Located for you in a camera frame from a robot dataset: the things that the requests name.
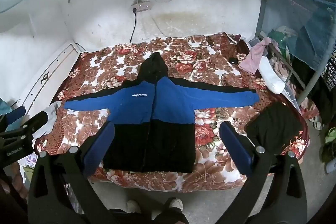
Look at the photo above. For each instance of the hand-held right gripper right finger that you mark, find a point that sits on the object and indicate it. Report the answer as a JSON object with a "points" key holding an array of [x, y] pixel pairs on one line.
{"points": [[236, 148]]}

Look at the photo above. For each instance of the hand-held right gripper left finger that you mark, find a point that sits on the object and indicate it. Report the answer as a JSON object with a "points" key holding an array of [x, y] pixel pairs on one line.
{"points": [[101, 146]]}

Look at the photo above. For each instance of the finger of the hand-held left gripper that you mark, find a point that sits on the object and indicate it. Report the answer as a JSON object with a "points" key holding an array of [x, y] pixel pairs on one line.
{"points": [[36, 120], [15, 114]]}

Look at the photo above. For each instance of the blue and black hooded jacket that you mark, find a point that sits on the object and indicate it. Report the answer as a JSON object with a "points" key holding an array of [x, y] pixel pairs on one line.
{"points": [[155, 119]]}

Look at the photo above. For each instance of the white and grey cloth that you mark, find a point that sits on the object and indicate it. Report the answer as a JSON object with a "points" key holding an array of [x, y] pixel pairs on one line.
{"points": [[50, 119]]}

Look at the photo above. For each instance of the floral bed blanket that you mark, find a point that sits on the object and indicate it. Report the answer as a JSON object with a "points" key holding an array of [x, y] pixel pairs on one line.
{"points": [[204, 134]]}

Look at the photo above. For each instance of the black folded cloth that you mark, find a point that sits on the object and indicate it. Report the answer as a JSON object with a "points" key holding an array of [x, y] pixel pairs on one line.
{"points": [[274, 129]]}

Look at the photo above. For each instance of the white wooden headboard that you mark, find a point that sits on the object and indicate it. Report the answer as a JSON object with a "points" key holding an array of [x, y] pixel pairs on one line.
{"points": [[50, 74]]}

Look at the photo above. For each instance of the person's left shoe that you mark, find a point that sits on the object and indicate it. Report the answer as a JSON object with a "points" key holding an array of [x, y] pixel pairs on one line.
{"points": [[132, 206]]}

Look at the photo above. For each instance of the person's shoe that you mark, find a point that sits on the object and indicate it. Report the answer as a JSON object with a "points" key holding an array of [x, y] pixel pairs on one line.
{"points": [[176, 204], [132, 206]]}

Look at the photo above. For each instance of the white sock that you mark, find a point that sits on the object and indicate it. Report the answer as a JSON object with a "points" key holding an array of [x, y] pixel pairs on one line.
{"points": [[271, 77]]}

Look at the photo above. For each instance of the person's right shoe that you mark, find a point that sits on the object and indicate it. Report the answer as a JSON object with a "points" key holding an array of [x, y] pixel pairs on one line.
{"points": [[176, 204]]}

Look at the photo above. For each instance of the small black oval case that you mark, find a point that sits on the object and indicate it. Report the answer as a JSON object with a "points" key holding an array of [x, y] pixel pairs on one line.
{"points": [[233, 60]]}

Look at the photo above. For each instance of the pink cloth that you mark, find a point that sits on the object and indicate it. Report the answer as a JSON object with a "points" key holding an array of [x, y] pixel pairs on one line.
{"points": [[253, 57]]}

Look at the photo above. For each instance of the green cloth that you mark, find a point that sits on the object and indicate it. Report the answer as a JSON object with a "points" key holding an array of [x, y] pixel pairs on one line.
{"points": [[278, 37]]}

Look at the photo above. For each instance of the white power strip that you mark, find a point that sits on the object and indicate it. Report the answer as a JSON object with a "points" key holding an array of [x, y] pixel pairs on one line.
{"points": [[141, 6]]}

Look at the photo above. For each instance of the blue mosquito net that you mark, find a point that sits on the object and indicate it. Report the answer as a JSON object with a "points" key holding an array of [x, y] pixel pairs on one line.
{"points": [[304, 19]]}

